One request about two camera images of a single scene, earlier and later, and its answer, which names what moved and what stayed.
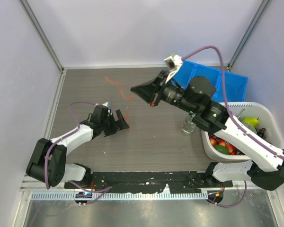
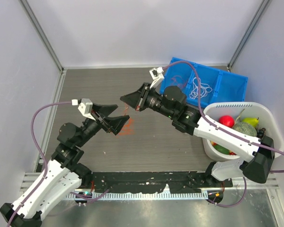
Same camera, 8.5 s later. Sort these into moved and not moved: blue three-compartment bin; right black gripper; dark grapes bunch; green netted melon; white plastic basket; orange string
Moved: right black gripper; orange string
Not moved: blue three-compartment bin; dark grapes bunch; white plastic basket; green netted melon
